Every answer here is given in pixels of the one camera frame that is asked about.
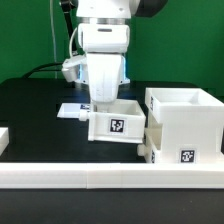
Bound white drawer box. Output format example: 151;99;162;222
79;99;146;144
137;133;161;164

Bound black cable at base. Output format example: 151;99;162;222
22;61;66;80

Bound grey camera cable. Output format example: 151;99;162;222
67;27;79;61

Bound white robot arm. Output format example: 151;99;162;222
62;0;168;104

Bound white hanging cable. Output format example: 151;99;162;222
49;0;58;80

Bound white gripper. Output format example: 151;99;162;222
86;53;122;103

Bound white U-shaped border fence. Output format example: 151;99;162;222
0;127;224;190

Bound white marker sheet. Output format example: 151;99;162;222
57;103;90;119

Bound white front drawer box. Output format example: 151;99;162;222
137;133;161;164

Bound white drawer cabinet frame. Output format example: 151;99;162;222
145;88;224;164

